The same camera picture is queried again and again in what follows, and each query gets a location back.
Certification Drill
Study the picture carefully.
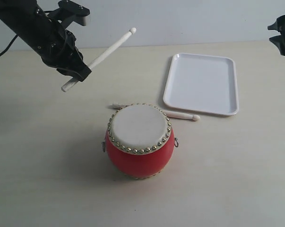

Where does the small red drum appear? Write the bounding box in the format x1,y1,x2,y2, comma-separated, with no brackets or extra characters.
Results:
102,104,178,179

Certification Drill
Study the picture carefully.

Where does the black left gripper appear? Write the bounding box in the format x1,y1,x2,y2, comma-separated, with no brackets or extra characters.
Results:
31,18,91,82

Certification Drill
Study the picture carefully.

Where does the white rectangular plastic tray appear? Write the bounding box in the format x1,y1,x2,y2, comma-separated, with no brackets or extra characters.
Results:
163,53,239,116

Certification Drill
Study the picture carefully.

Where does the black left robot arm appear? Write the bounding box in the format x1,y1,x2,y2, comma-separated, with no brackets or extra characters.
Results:
0,0,91,82

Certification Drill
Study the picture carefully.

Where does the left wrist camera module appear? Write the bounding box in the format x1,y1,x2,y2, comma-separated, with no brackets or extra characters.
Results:
47,0,90,28

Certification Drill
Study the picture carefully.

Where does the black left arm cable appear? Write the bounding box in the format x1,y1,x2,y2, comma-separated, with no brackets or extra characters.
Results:
0,34,19,60

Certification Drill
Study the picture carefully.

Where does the white wooden drumstick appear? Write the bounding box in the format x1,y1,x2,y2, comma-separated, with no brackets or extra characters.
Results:
61,27,137,92
112,103,200,122

